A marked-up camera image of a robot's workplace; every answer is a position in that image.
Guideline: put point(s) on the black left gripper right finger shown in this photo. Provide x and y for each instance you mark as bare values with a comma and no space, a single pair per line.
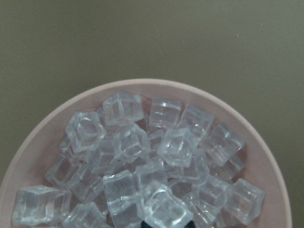
191,224

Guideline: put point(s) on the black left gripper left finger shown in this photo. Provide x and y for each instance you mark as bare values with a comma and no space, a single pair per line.
145,225

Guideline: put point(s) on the pile of clear ice cubes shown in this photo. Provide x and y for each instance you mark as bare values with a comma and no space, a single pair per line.
135,159

